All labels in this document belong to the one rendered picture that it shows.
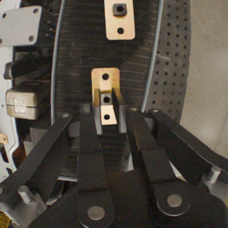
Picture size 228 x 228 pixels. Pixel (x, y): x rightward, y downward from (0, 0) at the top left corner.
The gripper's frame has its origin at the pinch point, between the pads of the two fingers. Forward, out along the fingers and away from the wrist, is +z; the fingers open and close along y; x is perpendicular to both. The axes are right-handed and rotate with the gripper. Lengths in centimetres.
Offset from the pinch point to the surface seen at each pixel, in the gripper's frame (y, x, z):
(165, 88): 32, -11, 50
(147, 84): 5.9, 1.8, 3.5
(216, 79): 141, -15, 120
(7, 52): -25.9, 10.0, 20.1
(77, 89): -4.1, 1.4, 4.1
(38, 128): -14.8, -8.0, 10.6
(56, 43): -6.4, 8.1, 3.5
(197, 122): 119, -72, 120
